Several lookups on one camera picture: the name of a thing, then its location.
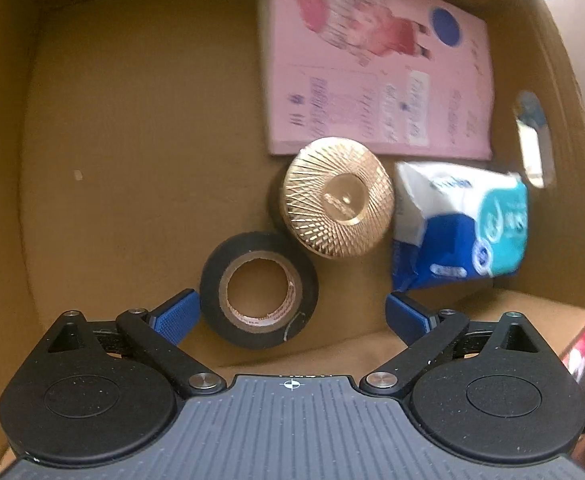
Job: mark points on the black electrical tape roll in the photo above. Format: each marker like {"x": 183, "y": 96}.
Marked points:
{"x": 258, "y": 290}

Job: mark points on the blue white wet wipes pack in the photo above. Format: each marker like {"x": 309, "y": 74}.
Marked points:
{"x": 456, "y": 223}

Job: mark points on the pink booklet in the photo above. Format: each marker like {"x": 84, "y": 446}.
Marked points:
{"x": 402, "y": 77}

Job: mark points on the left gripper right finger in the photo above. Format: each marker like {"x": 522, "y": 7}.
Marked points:
{"x": 430, "y": 338}

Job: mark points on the gold ribbed round jar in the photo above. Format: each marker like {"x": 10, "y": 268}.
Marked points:
{"x": 336, "y": 198}

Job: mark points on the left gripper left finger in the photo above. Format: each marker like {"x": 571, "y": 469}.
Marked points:
{"x": 152, "y": 337}

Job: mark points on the brown cardboard box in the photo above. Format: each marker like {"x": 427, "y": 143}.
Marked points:
{"x": 133, "y": 141}

